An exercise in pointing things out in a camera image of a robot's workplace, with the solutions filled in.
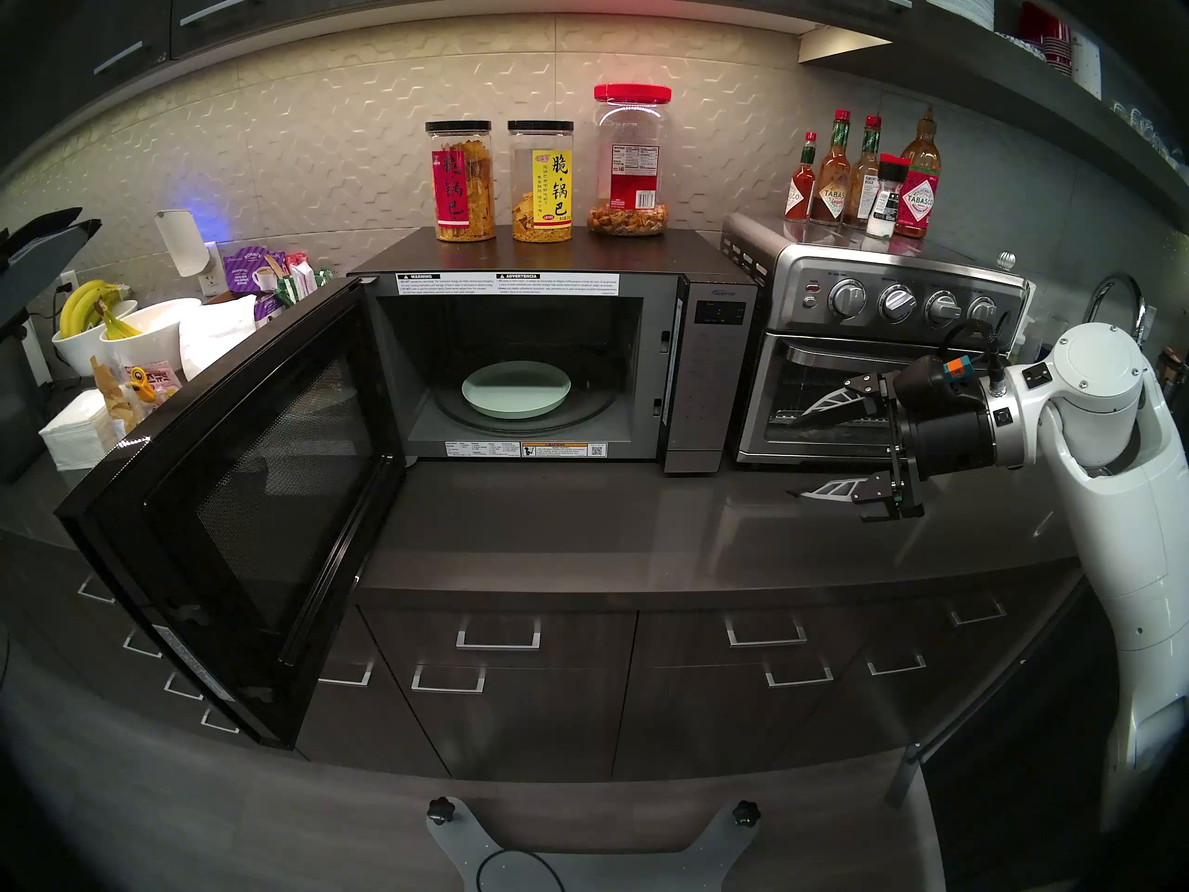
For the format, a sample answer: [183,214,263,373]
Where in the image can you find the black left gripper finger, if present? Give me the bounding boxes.
[0,217,105,335]
[0,205,85,252]

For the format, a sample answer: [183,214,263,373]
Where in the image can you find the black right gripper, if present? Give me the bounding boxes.
[788,370,1001,523]

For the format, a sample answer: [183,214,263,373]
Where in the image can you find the black microwave oven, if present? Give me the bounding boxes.
[56,229,758,750]

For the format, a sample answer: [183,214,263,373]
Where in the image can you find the light green plate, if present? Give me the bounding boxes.
[462,361,572,421]

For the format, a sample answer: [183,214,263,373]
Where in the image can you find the glass microwave turntable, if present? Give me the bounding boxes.
[432,342,621,438]

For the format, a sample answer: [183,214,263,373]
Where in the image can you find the yellow banana bunch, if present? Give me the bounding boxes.
[59,280,140,340]

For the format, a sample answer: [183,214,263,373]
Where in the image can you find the bananas in white bowl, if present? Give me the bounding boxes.
[51,300,140,375]

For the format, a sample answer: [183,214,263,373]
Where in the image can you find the large white bowl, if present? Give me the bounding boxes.
[100,297,203,371]

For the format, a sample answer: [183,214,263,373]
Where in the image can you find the black countertop appliance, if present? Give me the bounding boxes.
[0,333,47,480]

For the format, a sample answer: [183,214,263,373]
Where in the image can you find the brown snack packet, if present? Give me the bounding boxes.
[91,356,140,424]

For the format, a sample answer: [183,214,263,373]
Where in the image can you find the white napkin stack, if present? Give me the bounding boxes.
[39,388,126,471]

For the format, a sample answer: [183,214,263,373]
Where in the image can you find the stainless steel toaster oven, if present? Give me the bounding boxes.
[722,214,1032,468]

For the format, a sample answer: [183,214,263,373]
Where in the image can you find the white paper bag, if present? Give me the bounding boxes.
[179,294,258,377]

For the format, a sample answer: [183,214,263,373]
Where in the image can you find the purple snack bag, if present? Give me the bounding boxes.
[226,247,289,320]

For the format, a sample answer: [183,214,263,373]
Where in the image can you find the large orange Tabasco bottle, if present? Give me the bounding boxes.
[896,105,942,241]

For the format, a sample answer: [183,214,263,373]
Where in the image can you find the brown sauce bottle Tabasco label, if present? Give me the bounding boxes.
[811,110,854,227]

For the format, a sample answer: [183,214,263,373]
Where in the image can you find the small red hot sauce bottle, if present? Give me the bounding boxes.
[785,131,820,222]

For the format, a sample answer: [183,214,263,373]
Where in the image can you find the green red tea packets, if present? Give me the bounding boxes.
[274,254,335,306]

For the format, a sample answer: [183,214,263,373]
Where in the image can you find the chrome kitchen faucet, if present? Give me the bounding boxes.
[1085,272,1157,343]

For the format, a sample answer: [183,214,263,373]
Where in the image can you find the brown bottle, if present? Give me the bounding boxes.
[1156,347,1189,413]

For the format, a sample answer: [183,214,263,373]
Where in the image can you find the clear jar red lid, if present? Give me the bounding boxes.
[587,84,673,238]

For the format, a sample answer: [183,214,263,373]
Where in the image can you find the snack jar yellow label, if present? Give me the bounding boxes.
[507,119,575,243]

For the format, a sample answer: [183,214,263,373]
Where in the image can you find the dark lower drawer cabinet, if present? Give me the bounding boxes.
[0,528,1106,789]

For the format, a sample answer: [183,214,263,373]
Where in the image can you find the snack jar pink label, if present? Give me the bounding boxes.
[425,121,496,243]

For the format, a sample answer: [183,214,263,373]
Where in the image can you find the white cup stack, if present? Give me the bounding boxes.
[1070,33,1104,99]

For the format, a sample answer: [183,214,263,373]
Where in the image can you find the red cup stack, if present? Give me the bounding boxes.
[1017,3,1074,69]

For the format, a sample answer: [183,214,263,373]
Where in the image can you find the white plug-in wall device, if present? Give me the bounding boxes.
[155,209,207,278]

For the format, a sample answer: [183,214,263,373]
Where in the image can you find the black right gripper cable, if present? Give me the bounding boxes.
[938,309,1013,389]

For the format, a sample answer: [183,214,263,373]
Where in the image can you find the black frame pole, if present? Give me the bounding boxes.
[887,574,1092,807]

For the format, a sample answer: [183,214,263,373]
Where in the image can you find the dark wall shelf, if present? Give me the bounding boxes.
[797,24,1189,239]

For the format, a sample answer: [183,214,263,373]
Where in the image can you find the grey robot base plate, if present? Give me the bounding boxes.
[427,797,763,892]

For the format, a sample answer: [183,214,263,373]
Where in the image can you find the black base cable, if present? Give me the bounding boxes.
[476,848,568,892]

